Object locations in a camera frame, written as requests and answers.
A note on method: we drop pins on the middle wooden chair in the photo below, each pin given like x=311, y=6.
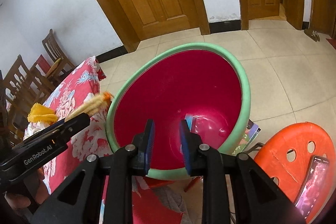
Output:
x=26, y=86

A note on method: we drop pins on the red bin with green rim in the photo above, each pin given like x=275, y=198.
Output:
x=202, y=80

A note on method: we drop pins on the person's left hand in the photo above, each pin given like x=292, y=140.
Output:
x=21, y=199

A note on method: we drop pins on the blue card in bin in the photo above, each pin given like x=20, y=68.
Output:
x=189, y=120

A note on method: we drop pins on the yellow foam net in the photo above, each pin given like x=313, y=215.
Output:
x=40, y=113

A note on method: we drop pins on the wooden chair with cushion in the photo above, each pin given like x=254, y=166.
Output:
x=62, y=64

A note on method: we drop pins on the right wooden cabinet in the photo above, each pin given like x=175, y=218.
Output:
x=322, y=17

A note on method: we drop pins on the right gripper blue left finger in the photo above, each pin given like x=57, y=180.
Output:
x=144, y=143

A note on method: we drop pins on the orange plastic stool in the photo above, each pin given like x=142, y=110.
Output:
x=287, y=154

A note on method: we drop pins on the colourful booklet under bin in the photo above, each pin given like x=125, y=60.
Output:
x=252, y=130

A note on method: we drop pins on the smartphone on stool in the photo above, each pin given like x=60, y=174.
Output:
x=312, y=185

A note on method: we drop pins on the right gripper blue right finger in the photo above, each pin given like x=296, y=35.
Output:
x=190, y=143

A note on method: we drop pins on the slippers on floor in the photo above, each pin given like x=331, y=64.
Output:
x=312, y=34

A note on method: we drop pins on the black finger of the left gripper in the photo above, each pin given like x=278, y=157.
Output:
x=60, y=131

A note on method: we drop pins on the red box on table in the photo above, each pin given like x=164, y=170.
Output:
x=43, y=64

